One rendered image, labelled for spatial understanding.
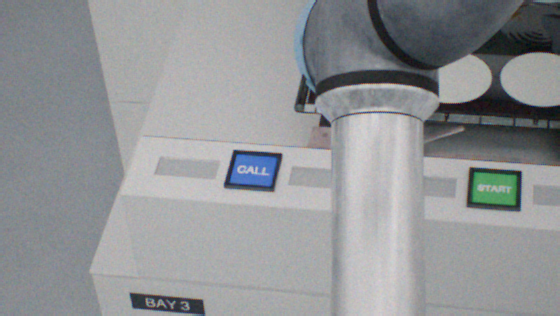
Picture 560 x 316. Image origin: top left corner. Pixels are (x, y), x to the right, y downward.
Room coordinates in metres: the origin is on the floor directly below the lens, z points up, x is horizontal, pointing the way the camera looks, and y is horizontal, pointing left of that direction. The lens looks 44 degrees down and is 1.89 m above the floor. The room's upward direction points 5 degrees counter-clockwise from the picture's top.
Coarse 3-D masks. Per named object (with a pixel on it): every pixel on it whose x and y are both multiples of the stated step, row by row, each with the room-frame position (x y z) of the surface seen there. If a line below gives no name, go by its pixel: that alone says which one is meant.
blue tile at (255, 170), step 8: (240, 160) 0.95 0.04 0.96; (248, 160) 0.95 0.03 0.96; (256, 160) 0.95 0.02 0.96; (264, 160) 0.95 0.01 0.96; (272, 160) 0.95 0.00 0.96; (240, 168) 0.94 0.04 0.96; (248, 168) 0.94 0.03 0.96; (256, 168) 0.94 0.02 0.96; (264, 168) 0.94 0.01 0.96; (272, 168) 0.94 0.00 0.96; (232, 176) 0.93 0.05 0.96; (240, 176) 0.93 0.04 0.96; (248, 176) 0.93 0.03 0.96; (256, 176) 0.93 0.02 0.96; (264, 176) 0.93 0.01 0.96; (272, 176) 0.93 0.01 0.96; (256, 184) 0.91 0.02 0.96; (264, 184) 0.91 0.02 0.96
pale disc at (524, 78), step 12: (516, 60) 1.16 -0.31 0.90; (528, 60) 1.16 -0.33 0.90; (540, 60) 1.15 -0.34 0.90; (552, 60) 1.15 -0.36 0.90; (504, 72) 1.14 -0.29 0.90; (516, 72) 1.14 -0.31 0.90; (528, 72) 1.13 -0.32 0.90; (540, 72) 1.13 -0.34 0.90; (552, 72) 1.13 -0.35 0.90; (504, 84) 1.12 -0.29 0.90; (516, 84) 1.11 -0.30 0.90; (528, 84) 1.11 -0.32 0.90; (540, 84) 1.11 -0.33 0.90; (552, 84) 1.11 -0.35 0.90; (516, 96) 1.09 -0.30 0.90; (528, 96) 1.09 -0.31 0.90; (540, 96) 1.09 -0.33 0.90; (552, 96) 1.09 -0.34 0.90
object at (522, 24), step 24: (528, 0) 1.28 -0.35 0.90; (504, 24) 1.23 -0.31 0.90; (528, 24) 1.23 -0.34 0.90; (552, 24) 1.23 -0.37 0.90; (480, 48) 1.19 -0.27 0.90; (504, 48) 1.18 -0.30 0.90; (528, 48) 1.18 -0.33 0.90; (552, 48) 1.18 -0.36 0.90; (312, 96) 1.12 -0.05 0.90; (480, 96) 1.10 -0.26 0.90; (504, 96) 1.09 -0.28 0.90
